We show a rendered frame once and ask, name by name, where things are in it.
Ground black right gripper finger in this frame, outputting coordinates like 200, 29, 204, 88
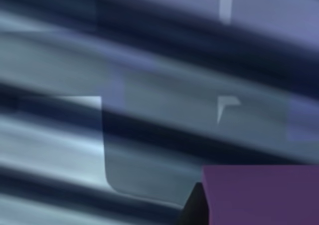
176, 182, 209, 225

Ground purple block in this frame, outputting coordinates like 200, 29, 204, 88
201, 164, 319, 225

